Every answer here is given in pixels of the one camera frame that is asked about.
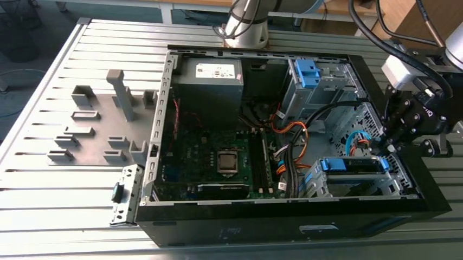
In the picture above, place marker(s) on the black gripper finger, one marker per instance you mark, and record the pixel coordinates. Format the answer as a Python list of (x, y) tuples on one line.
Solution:
[(398, 113), (434, 147)]

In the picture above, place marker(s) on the hard disk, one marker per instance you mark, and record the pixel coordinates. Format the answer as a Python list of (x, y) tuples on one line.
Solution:
[(357, 165)]

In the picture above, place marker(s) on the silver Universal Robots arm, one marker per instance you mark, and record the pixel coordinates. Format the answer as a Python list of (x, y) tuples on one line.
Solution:
[(250, 32)]

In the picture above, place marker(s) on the silver metal disk bay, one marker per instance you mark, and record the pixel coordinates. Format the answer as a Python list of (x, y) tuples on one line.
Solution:
[(358, 178)]

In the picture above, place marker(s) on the silver metal drive cage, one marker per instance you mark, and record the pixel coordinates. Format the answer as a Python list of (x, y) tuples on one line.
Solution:
[(326, 94)]

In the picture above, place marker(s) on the blue plastic bay latch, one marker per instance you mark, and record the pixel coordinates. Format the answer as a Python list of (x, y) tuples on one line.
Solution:
[(308, 70)]

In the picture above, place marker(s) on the wooden cabinet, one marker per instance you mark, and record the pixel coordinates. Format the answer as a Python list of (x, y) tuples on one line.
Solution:
[(454, 13)]

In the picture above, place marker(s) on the green RAM stick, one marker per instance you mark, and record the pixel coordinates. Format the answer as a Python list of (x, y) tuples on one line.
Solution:
[(268, 162)]

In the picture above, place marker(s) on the black RAM slot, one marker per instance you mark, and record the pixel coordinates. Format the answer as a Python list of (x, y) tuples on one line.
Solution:
[(256, 162)]

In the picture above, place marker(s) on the CPU socket with CPU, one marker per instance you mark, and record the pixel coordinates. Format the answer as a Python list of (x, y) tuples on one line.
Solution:
[(228, 162)]

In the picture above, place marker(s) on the grey power supply unit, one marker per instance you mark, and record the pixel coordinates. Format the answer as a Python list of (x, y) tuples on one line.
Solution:
[(206, 103)]

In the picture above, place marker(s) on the black graphics card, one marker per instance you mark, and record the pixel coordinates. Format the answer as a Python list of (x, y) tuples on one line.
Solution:
[(225, 191)]

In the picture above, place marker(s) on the black open PC case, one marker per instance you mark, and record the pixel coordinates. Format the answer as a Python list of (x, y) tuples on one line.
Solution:
[(253, 224)]

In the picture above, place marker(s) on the green motherboard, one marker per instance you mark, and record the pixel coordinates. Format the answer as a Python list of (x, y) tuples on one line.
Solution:
[(192, 162)]

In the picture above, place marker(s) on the grey parts rack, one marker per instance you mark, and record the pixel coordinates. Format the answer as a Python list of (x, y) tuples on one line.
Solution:
[(98, 146)]

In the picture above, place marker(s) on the black office chair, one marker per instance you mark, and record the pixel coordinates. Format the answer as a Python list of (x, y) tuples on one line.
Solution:
[(21, 46)]

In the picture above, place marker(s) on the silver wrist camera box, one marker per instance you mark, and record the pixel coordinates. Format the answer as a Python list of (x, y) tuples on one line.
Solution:
[(398, 71)]

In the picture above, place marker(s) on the wooden desk with white frame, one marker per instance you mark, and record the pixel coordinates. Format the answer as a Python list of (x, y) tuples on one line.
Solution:
[(333, 5)]

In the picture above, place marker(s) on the metal bracket with black latch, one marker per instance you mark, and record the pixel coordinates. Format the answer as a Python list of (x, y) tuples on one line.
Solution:
[(130, 189)]

